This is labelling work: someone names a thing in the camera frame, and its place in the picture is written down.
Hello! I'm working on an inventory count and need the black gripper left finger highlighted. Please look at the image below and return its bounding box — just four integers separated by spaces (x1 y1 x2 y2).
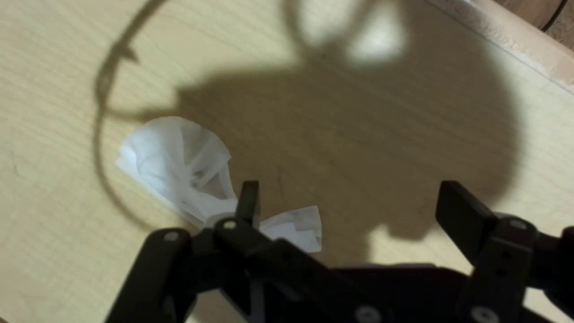
106 179 384 323

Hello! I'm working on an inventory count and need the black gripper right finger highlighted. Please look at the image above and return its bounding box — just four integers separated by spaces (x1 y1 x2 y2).
434 179 574 323

